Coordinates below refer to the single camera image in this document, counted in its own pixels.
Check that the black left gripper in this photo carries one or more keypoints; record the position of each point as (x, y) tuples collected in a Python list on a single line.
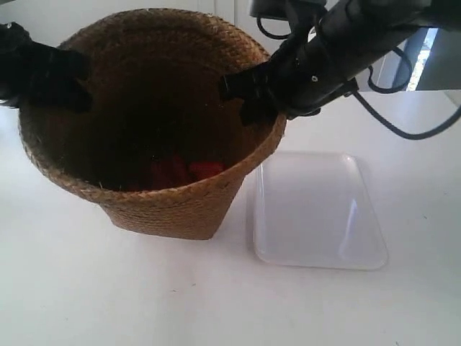
[(21, 61)]

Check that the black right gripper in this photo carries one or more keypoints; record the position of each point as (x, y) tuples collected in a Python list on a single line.
[(315, 65)]

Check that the brown woven basket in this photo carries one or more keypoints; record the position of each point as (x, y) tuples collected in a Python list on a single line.
[(154, 83)]

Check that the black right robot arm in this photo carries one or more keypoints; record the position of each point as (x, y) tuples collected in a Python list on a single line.
[(384, 25)]

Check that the red object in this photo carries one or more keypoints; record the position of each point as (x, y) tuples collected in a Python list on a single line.
[(201, 170)]

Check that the red block in basket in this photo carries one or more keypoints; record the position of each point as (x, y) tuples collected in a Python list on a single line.
[(169, 172)]

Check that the white rectangular plastic tray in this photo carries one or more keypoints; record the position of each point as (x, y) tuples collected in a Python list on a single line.
[(314, 210)]

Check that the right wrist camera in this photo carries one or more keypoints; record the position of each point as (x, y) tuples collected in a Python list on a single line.
[(277, 9)]

